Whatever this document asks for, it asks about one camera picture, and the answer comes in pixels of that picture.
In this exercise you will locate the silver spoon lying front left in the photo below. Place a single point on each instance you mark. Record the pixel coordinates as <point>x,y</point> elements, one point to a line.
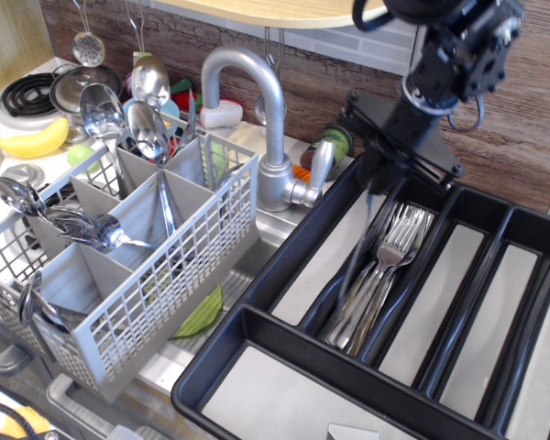
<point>103,232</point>

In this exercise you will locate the silver pot with lid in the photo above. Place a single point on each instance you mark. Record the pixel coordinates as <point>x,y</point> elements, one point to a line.
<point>66,90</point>

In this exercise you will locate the large silver spoon left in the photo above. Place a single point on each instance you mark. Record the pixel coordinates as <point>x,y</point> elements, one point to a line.
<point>103,118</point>

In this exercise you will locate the large silver spoon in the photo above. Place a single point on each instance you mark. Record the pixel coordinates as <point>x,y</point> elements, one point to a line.
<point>103,118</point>
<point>153,142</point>

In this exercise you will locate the green toy ball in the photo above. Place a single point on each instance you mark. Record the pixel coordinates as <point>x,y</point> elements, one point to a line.
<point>80,153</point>

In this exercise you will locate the hanging silver skimmer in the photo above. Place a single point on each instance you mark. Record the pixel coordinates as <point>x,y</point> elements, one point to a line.
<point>88,49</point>

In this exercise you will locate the white red toy cake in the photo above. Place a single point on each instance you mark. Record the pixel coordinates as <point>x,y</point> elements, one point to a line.
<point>227,113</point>

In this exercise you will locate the hanging silver ladle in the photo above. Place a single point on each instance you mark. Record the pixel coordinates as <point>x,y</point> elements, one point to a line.
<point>150,79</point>

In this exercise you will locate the silver knife in basket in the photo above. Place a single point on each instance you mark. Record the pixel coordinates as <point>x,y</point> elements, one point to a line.
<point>189,131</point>

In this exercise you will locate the silver kitchen faucet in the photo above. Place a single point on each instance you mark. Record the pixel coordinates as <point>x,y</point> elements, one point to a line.
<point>278,188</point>

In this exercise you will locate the white vertical pole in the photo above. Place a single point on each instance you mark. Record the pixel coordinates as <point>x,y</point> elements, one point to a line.
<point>417,47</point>

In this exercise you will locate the silver fork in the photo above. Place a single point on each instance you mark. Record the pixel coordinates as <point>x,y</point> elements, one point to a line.
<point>355,255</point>

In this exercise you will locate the black stove coil burner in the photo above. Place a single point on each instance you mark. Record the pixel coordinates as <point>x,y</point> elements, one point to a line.
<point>29,96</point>

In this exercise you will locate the grey plastic cutlery basket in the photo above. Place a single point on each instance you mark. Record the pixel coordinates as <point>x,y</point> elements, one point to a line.
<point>135,298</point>

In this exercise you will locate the green toy leaf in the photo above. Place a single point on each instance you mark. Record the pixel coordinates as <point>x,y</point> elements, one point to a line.
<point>203,315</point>

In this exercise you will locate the pile of silver forks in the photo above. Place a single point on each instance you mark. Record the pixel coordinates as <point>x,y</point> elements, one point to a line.
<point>403,236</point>

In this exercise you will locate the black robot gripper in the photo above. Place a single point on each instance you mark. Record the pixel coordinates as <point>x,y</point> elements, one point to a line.
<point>400,141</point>

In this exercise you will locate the wooden round shelf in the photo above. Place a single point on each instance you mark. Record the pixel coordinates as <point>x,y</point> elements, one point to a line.
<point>296,14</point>

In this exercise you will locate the large silver spoon middle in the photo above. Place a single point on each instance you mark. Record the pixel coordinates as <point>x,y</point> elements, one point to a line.
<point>153,142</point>

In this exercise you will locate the silver spoon at basket corner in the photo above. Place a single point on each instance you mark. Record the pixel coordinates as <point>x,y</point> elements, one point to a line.
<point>33,304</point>

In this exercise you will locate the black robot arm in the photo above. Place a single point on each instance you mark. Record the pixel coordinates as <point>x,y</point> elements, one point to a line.
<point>463,57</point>

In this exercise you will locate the yellow toy banana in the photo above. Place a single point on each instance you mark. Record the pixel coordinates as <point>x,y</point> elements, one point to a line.
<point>38,144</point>

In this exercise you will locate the black cutlery tray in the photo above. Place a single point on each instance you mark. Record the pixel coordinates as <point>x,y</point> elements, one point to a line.
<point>460,350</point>

